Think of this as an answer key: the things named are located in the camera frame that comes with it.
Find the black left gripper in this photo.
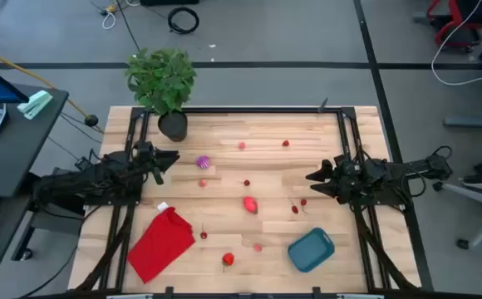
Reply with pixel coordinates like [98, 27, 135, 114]
[130, 140, 180, 186]

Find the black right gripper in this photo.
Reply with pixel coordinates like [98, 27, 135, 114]
[305, 156, 377, 204]

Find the large red tomato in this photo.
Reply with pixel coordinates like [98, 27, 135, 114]
[242, 195, 259, 215]

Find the red strawberry with green stem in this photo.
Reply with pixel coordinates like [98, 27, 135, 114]
[221, 252, 236, 273]

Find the teal tupperware container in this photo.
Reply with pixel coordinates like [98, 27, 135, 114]
[287, 227, 336, 273]

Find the black plant pot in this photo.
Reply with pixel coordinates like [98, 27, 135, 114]
[157, 110, 189, 143]

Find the red cloth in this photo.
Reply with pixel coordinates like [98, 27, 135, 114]
[126, 201, 196, 285]

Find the yellow rod with black knob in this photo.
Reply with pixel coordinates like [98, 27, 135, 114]
[0, 43, 105, 134]

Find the green leafy plant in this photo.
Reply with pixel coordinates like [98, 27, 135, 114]
[125, 47, 199, 116]

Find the mint green stapler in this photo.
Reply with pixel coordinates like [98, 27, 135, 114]
[16, 90, 54, 120]

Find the dark grey side desk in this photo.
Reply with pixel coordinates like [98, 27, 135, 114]
[0, 82, 70, 199]

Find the grey flat bar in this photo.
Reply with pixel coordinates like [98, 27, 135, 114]
[443, 115, 482, 128]

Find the red and black cart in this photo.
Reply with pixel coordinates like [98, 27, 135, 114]
[425, 0, 482, 51]

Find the black aluminium table frame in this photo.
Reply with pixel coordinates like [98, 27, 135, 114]
[74, 105, 423, 294]

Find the black coiled cable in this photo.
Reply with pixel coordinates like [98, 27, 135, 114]
[167, 7, 200, 35]

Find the short white cable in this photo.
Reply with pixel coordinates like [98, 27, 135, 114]
[101, 3, 117, 31]

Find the long white cable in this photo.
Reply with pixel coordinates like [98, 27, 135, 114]
[430, 0, 482, 87]

